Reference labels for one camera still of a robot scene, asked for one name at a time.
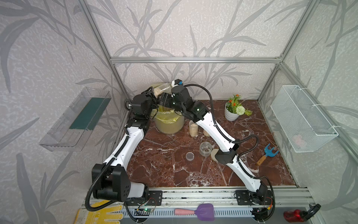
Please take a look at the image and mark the red lid oatmeal jar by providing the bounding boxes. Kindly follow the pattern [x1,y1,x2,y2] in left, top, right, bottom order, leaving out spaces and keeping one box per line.
[203,130,211,137]

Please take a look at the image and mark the white wire wall basket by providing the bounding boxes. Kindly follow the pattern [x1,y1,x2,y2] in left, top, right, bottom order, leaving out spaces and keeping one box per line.
[270,85,339,153]

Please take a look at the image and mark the white pot artificial flowers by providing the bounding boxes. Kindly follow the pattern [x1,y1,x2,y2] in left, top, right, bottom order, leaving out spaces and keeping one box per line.
[225,94,252,121]

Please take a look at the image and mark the purple scoop pink handle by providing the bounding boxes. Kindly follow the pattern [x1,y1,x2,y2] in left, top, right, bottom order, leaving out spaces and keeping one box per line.
[174,203,214,221]

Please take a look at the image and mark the clear oatmeal jar small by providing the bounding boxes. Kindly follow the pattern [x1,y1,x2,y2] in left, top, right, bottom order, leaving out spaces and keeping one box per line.
[153,83,172,98]

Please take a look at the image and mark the mesh trash bin yellow bag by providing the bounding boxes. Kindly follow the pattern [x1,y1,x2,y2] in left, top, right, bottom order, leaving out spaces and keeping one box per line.
[149,83,185,135]

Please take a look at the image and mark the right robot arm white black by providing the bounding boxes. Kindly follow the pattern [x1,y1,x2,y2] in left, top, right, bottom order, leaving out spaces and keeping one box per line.
[157,82,276,205]

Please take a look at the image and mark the clear plastic wall shelf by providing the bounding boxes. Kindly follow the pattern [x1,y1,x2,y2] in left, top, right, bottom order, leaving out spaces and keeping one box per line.
[39,87,112,152]

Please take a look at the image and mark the clear oatmeal jar tall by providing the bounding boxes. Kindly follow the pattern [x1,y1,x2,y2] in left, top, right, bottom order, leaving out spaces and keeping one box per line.
[188,121,199,137]

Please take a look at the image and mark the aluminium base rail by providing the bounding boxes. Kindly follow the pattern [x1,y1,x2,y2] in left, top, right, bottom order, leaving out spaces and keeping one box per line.
[83,187,317,209]

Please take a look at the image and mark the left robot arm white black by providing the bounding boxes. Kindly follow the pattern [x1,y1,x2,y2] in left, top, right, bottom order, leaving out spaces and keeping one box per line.
[85,87,158,212]

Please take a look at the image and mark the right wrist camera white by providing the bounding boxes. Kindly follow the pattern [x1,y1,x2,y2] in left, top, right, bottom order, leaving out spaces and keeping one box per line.
[171,79,183,87]

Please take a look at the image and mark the yellow dotted work glove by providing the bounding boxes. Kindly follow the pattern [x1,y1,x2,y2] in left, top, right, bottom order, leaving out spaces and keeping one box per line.
[74,203,125,224]

